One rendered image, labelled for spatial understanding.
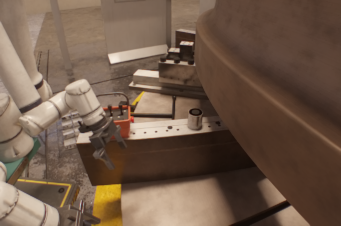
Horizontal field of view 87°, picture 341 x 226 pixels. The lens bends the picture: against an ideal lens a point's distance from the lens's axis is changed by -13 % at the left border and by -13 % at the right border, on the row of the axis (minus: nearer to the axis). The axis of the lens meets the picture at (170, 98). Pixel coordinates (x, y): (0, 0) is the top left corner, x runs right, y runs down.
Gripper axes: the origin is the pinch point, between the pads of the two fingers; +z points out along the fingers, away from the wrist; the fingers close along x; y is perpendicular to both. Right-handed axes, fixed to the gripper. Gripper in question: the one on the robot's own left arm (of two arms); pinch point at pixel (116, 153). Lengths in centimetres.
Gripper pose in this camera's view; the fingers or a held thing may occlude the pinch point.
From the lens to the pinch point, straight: 89.6
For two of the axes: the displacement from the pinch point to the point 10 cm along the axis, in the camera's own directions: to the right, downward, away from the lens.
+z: 3.8, 8.7, 3.3
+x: 1.7, -4.1, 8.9
